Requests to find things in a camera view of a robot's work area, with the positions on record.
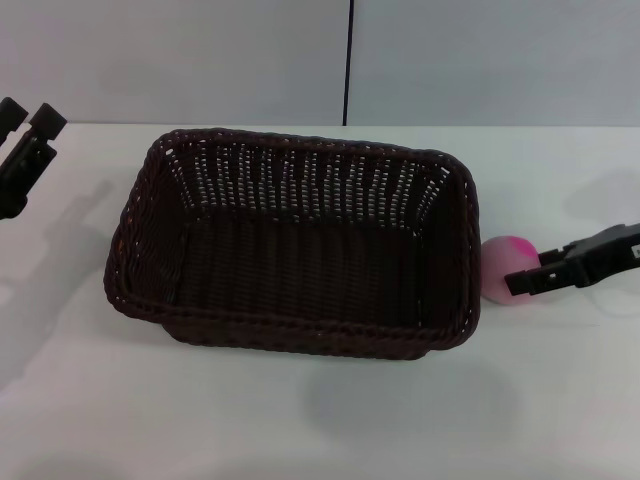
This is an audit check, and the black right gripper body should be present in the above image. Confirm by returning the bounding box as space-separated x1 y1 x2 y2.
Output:
563 222 640 290

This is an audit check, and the dark brown woven basket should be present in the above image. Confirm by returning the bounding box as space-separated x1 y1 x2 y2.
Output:
103 127 484 363

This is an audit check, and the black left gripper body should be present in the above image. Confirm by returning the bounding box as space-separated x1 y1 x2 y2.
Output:
0 141 58 222

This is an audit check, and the pink toy peach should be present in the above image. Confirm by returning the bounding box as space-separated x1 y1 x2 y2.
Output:
480 234 542 307

